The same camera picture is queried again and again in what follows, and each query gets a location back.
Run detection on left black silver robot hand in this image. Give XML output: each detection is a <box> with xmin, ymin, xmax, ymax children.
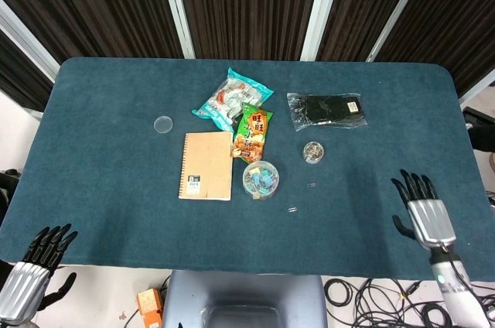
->
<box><xmin>0</xmin><ymin>223</ymin><xmax>79</xmax><ymax>327</ymax></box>

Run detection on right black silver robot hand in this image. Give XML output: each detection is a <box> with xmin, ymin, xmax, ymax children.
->
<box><xmin>390</xmin><ymin>169</ymin><xmax>457</xmax><ymax>251</ymax></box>

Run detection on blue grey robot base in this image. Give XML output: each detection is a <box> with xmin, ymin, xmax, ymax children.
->
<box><xmin>162</xmin><ymin>268</ymin><xmax>329</xmax><ymax>328</ymax></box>

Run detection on small clear jar of paper clips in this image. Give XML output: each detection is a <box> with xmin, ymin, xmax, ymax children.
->
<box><xmin>302</xmin><ymin>141</ymin><xmax>326</xmax><ymax>165</ymax></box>

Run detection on clear jar of binder clips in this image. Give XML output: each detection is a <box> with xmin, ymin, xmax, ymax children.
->
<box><xmin>242</xmin><ymin>161</ymin><xmax>282</xmax><ymax>200</ymax></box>

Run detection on black object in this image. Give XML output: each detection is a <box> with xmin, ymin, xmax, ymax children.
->
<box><xmin>463</xmin><ymin>109</ymin><xmax>495</xmax><ymax>153</ymax></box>
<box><xmin>0</xmin><ymin>169</ymin><xmax>20</xmax><ymax>220</ymax></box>

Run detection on orange foot pedal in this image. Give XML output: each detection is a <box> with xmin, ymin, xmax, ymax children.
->
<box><xmin>137</xmin><ymin>288</ymin><xmax>164</xmax><ymax>328</ymax></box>

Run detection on black socks in clear bag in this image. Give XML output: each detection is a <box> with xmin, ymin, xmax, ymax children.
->
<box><xmin>286</xmin><ymin>91</ymin><xmax>368</xmax><ymax>132</ymax></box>

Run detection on teal table cloth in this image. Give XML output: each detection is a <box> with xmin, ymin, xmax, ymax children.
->
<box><xmin>0</xmin><ymin>56</ymin><xmax>495</xmax><ymax>279</ymax></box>

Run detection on green orange snack bag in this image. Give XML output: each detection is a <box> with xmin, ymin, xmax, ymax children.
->
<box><xmin>230</xmin><ymin>102</ymin><xmax>275</xmax><ymax>162</ymax></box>

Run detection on clear round plastic lid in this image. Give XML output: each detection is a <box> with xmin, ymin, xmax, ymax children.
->
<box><xmin>153</xmin><ymin>114</ymin><xmax>174</xmax><ymax>135</ymax></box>

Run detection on kraft spiral notebook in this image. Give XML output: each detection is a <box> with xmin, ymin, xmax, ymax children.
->
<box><xmin>177</xmin><ymin>131</ymin><xmax>235</xmax><ymax>202</ymax></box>

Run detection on teal white snack bag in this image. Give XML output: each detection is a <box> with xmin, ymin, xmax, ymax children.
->
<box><xmin>191</xmin><ymin>67</ymin><xmax>275</xmax><ymax>132</ymax></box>

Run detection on black cable tangle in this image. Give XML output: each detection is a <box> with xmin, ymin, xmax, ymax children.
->
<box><xmin>323</xmin><ymin>276</ymin><xmax>495</xmax><ymax>328</ymax></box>

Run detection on white divider post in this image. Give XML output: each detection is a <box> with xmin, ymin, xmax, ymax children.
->
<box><xmin>299</xmin><ymin>0</ymin><xmax>347</xmax><ymax>62</ymax></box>
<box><xmin>0</xmin><ymin>0</ymin><xmax>62</xmax><ymax>118</ymax></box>
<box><xmin>458</xmin><ymin>68</ymin><xmax>495</xmax><ymax>112</ymax></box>
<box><xmin>365</xmin><ymin>0</ymin><xmax>435</xmax><ymax>63</ymax></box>
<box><xmin>156</xmin><ymin>0</ymin><xmax>196</xmax><ymax>60</ymax></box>

